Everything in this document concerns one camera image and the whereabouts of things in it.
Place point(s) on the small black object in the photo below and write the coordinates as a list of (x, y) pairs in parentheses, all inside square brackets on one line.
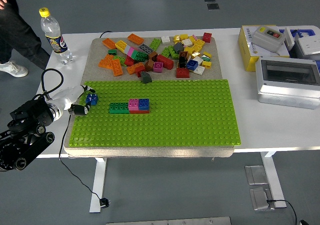
[(303, 223)]

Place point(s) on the white plastic plate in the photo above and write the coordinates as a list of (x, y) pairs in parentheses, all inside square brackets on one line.
[(288, 38)]

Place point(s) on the dark green long toy brick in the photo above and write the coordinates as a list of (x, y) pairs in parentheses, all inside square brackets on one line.
[(119, 108)]

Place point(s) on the white square toy brick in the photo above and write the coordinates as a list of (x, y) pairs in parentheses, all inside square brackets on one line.
[(187, 42), (165, 39), (198, 60), (199, 70)]

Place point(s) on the yellow cardboard box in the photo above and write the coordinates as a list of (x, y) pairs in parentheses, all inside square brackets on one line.
[(247, 57)]

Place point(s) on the red square toy brick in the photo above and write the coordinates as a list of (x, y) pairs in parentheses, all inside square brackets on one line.
[(182, 73), (207, 37), (140, 70)]

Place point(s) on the grey push-button switch box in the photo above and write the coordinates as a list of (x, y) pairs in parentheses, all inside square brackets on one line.
[(265, 40)]

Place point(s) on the dark grey slope brick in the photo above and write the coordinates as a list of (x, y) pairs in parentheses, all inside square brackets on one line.
[(145, 77)]

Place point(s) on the person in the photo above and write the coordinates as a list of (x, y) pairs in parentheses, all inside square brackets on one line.
[(15, 35)]

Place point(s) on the brown toy brick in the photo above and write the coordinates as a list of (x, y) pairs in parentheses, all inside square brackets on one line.
[(153, 55), (149, 65)]

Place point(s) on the dark grey toy brick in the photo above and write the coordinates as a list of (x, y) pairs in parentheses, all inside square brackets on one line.
[(178, 47)]

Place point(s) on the grey box with clear lid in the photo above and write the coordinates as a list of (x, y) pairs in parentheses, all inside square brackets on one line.
[(285, 95)]

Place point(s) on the small dark green brick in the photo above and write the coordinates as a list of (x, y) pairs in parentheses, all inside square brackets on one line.
[(112, 51)]

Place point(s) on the clear bottle with yellow cap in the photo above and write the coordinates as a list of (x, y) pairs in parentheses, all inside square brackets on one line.
[(53, 32)]

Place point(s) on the brown and black brick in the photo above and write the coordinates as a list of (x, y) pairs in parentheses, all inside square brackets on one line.
[(183, 57)]

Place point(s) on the metal floor plate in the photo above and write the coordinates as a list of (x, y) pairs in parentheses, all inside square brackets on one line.
[(260, 200), (256, 175)]

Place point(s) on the yellow long toy brick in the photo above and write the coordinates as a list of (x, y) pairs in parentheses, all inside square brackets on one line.
[(121, 45)]

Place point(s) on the orange long toy brick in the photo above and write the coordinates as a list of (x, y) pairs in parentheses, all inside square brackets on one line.
[(135, 38), (106, 61), (117, 67), (109, 43), (132, 68)]

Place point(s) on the small pink toy brick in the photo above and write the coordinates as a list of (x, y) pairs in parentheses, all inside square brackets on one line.
[(194, 37)]

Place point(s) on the long metal plate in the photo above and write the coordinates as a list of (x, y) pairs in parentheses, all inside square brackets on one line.
[(168, 221)]

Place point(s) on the light grey toy brick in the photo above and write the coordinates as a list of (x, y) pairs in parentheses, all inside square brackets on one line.
[(127, 49)]

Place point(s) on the white wall socket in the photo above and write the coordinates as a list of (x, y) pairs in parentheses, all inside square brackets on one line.
[(308, 45)]

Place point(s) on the red long toy brick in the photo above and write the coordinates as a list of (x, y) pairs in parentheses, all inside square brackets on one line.
[(166, 61), (139, 111)]

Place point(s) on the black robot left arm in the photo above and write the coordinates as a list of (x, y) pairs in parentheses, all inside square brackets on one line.
[(30, 110)]

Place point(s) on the green and white brick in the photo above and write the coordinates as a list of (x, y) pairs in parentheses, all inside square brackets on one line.
[(205, 58)]

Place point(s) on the dark grey flat brick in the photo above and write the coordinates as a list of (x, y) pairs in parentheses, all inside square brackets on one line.
[(145, 48)]

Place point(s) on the white table leg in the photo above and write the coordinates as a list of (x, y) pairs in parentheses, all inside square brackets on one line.
[(272, 177), (98, 182)]

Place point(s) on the green studded baseplate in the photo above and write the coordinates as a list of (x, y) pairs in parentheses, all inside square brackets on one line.
[(187, 115)]

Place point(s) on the blue plastic tray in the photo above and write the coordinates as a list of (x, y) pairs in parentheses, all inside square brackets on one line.
[(306, 32)]

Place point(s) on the lime green toy brick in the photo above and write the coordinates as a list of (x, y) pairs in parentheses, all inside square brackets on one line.
[(120, 59), (155, 43), (165, 52), (173, 52)]

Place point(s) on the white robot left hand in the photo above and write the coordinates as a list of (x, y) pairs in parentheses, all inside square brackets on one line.
[(67, 96)]

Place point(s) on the blue square toy brick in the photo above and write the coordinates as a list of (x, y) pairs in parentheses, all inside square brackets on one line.
[(91, 99), (143, 104), (192, 64)]

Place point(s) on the person's hand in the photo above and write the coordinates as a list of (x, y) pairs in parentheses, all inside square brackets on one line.
[(2, 2)]

